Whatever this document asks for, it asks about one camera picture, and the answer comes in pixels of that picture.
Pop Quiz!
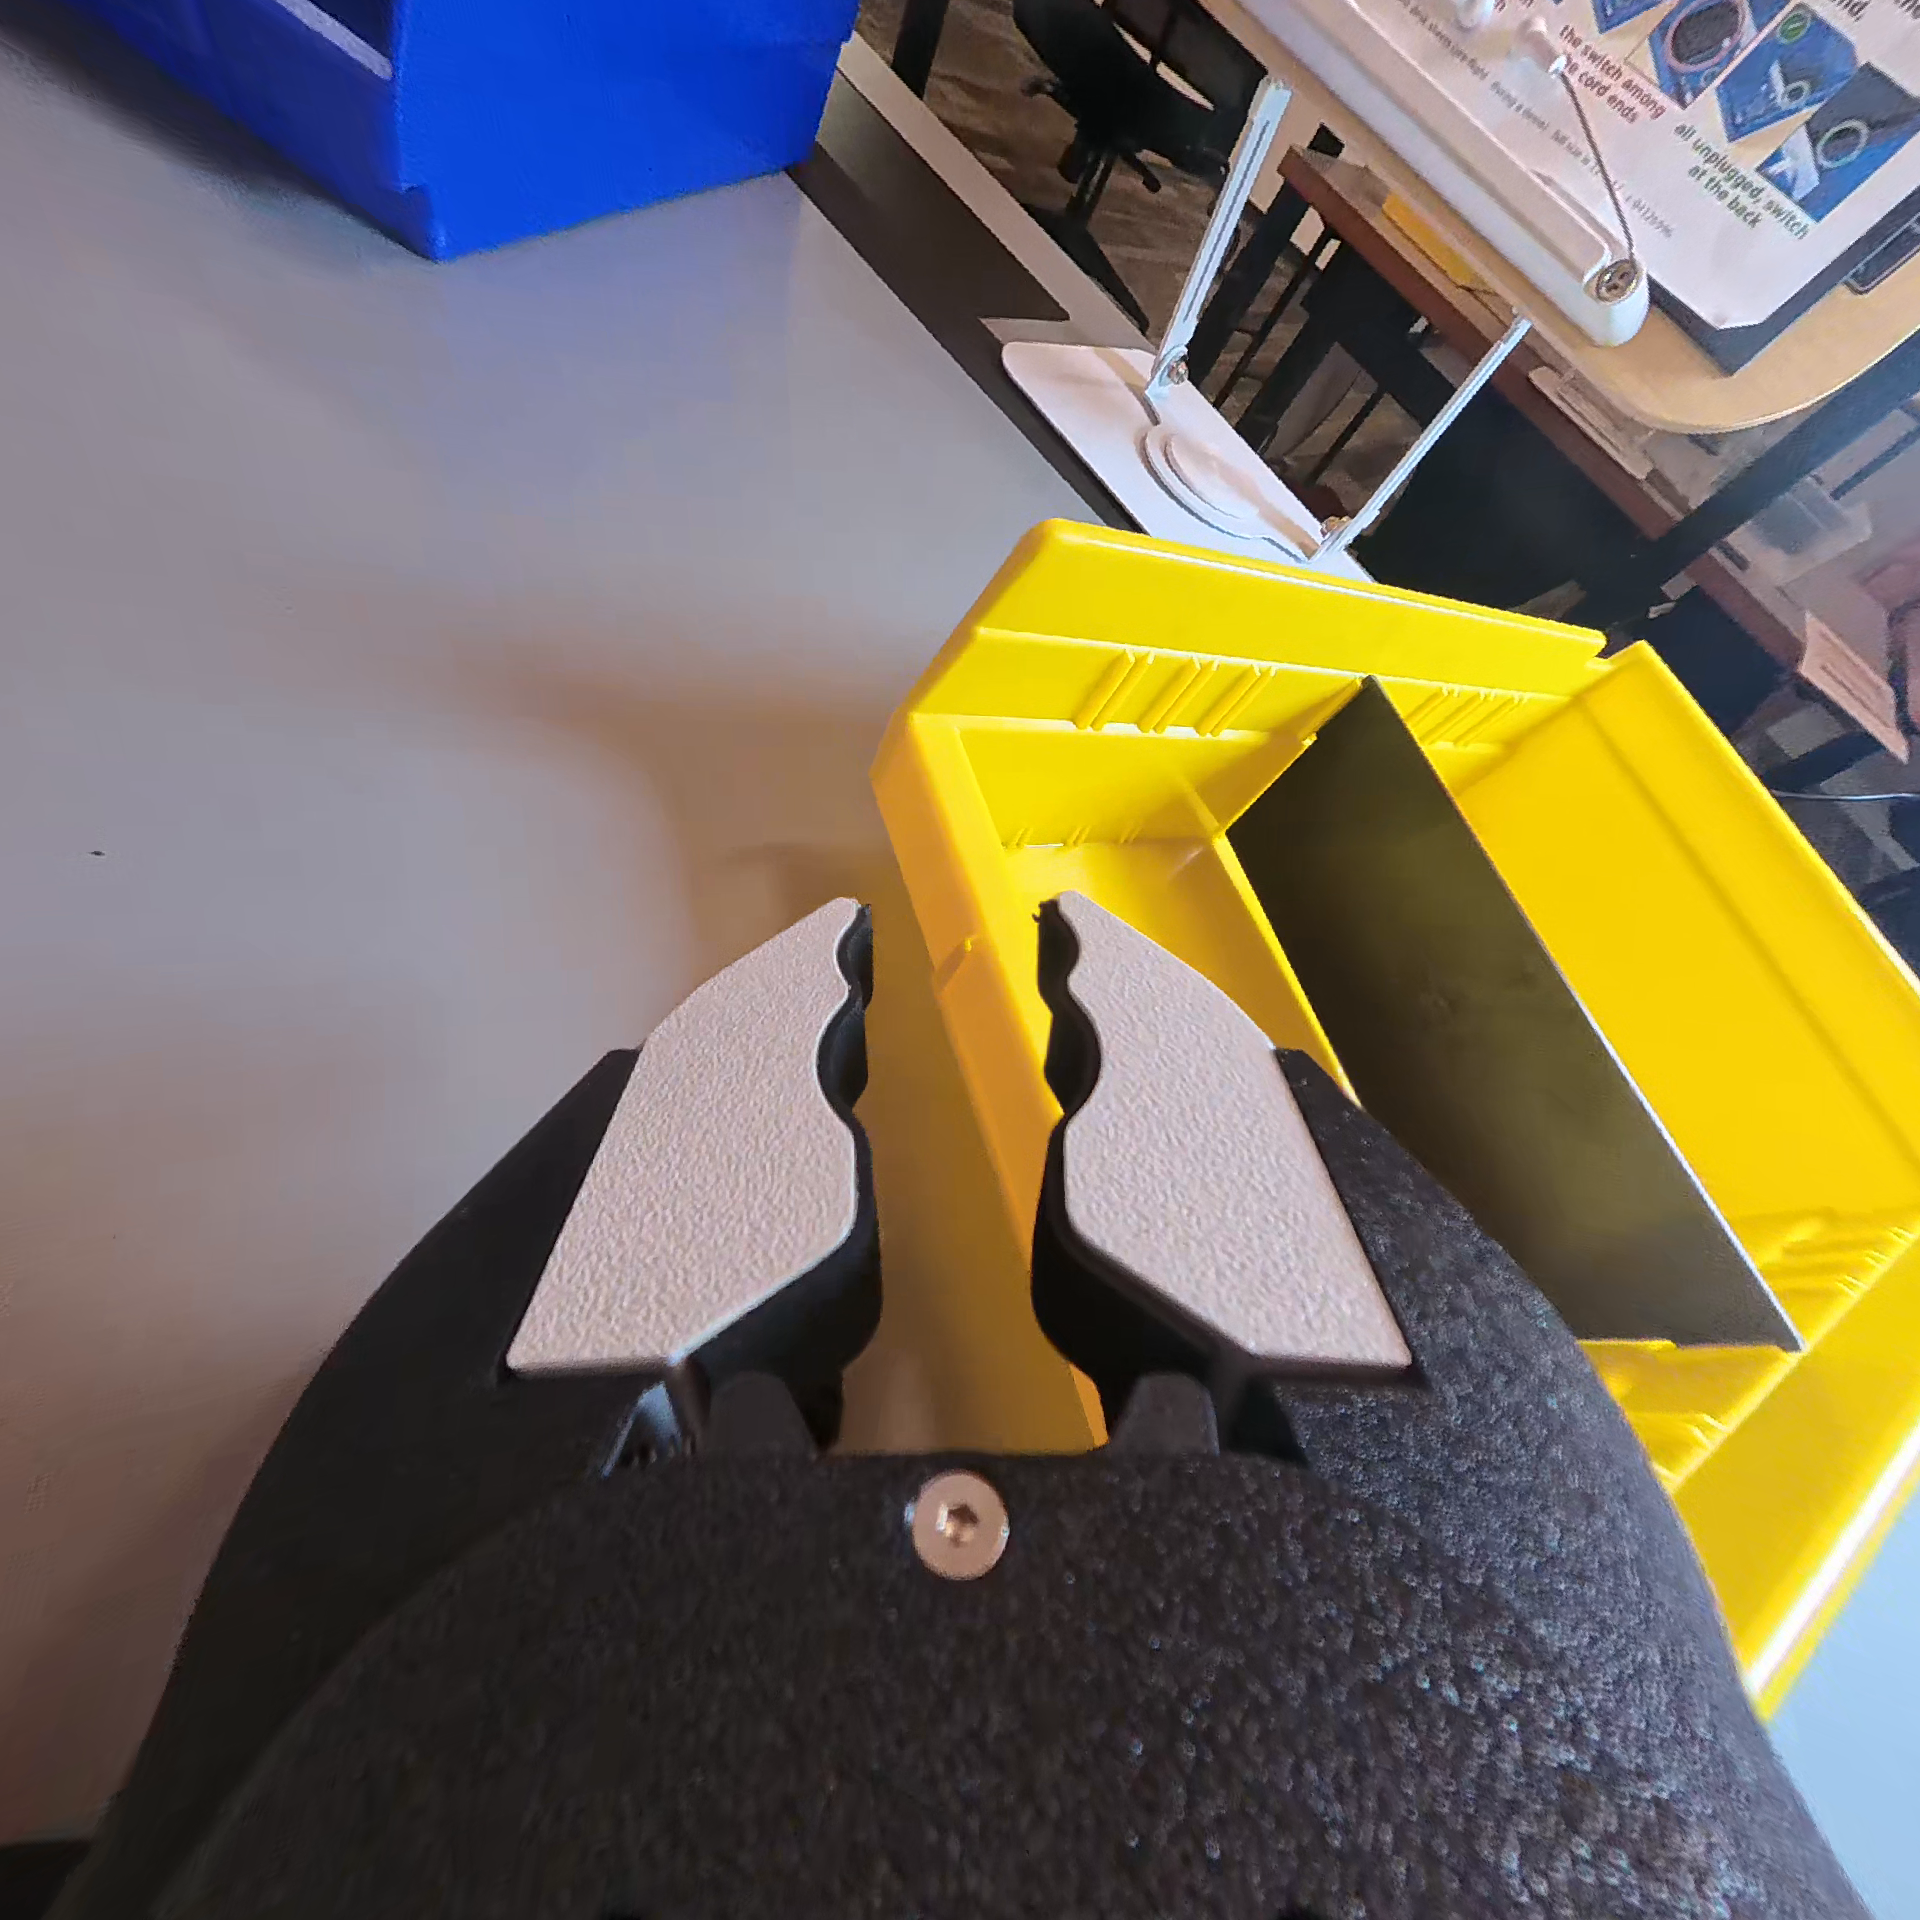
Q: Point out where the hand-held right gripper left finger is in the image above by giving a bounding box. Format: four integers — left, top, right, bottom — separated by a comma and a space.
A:
507, 900, 885, 1425

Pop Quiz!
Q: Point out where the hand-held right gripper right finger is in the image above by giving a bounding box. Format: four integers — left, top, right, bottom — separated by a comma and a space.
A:
1036, 893, 1415, 1425

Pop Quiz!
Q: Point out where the yellow plastic bin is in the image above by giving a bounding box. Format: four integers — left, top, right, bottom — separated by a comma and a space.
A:
871, 516, 1920, 1719

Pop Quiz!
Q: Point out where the blue plastic bin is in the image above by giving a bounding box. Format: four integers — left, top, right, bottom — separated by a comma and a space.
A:
60, 0, 859, 265

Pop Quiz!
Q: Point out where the black bin divider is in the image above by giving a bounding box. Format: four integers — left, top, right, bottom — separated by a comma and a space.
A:
1228, 675, 1806, 1353

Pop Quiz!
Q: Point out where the wooden background table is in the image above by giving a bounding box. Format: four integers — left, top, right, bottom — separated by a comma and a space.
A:
1275, 145, 1920, 752

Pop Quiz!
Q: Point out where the white paper label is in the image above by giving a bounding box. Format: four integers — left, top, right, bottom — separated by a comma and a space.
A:
1797, 613, 1911, 758

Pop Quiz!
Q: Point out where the rounded wooden board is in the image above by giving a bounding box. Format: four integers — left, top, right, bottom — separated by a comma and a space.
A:
1230, 0, 1920, 436

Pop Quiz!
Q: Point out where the black office chair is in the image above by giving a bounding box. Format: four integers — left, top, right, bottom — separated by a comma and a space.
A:
1012, 0, 1269, 287

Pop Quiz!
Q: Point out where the printed instruction poster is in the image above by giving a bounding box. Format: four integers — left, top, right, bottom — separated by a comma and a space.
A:
1358, 0, 1920, 332

